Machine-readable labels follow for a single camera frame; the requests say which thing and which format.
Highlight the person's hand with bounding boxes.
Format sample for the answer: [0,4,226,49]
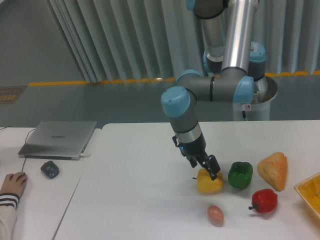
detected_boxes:
[0,172,28,197]

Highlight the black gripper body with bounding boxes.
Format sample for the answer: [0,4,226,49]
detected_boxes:
[172,134,208,163]

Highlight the brown egg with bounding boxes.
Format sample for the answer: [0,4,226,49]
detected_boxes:
[207,205,224,224]

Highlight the silver closed laptop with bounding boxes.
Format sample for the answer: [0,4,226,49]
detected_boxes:
[18,121,97,161]

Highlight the pale green curtain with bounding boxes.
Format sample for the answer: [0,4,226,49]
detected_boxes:
[47,0,320,83]

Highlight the yellow bell pepper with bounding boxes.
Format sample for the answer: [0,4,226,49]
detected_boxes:
[196,168,224,194]

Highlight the black pedestal cable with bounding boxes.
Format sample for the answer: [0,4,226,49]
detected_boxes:
[240,102,249,122]

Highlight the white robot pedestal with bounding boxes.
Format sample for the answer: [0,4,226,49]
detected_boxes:
[233,76,278,121]

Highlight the yellow woven basket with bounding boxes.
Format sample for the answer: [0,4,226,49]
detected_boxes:
[294,172,320,220]

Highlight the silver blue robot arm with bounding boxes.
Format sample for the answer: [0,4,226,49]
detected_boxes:
[161,0,259,180]

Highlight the triangular bread pastry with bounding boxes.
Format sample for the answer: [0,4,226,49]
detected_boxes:
[257,152,288,192]

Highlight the green bell pepper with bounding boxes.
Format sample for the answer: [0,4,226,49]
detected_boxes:
[228,161,253,190]

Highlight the dark grey small device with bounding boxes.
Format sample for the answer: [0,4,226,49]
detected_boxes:
[40,160,60,179]

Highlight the white striped sleeve forearm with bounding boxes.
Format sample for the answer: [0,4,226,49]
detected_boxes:
[0,193,20,240]

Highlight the red bell pepper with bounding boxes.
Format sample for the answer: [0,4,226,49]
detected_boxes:
[248,188,278,214]

